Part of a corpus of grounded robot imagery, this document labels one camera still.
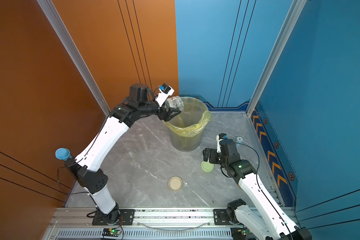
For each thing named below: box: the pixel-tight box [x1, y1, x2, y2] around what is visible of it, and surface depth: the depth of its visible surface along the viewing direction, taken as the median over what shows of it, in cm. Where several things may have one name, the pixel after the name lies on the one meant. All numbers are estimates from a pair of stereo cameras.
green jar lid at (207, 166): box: [201, 161, 215, 172], surface depth 91 cm
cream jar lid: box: [168, 176, 183, 192], surface depth 86 cm
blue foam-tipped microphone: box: [55, 147, 73, 161], surface depth 64 cm
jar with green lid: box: [164, 95, 185, 116], surface depth 67 cm
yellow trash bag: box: [162, 97, 212, 138], surface depth 77 cm
